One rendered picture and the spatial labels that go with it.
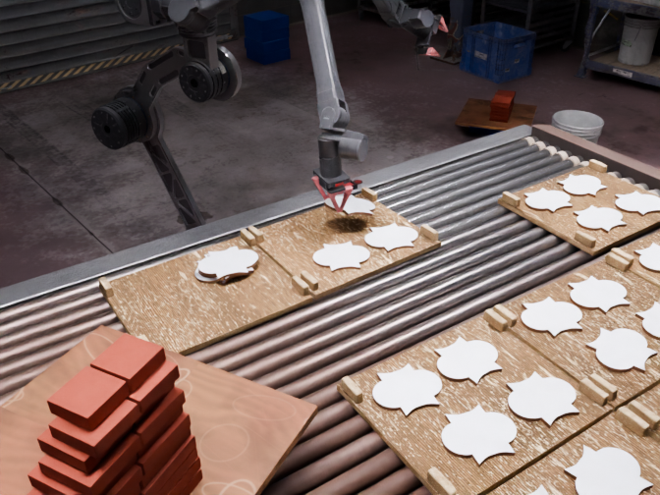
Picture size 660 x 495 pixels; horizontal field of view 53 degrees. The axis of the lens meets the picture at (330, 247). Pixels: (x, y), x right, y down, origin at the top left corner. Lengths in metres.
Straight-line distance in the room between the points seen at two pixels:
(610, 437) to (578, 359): 0.21
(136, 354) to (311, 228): 1.03
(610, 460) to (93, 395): 0.88
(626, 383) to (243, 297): 0.86
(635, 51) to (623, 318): 4.72
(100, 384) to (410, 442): 0.61
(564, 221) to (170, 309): 1.10
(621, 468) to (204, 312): 0.92
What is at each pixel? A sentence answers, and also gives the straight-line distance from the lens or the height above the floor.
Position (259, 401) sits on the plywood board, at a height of 1.04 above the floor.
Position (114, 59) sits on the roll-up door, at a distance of 6.64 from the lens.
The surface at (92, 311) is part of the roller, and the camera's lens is 1.70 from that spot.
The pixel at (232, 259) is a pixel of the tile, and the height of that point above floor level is 0.97.
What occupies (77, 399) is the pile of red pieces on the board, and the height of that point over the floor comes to 1.31.
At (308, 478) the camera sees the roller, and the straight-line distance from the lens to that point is 1.25.
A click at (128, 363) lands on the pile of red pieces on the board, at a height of 1.31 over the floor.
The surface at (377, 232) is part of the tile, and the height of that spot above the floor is 0.94.
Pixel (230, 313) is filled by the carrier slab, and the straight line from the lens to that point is 1.57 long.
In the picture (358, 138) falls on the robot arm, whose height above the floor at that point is 1.23.
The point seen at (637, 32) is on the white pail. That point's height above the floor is 0.40.
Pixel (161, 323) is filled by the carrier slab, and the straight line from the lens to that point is 1.57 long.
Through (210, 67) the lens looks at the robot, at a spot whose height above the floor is 1.19.
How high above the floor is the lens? 1.90
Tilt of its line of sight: 33 degrees down
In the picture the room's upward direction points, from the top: 1 degrees counter-clockwise
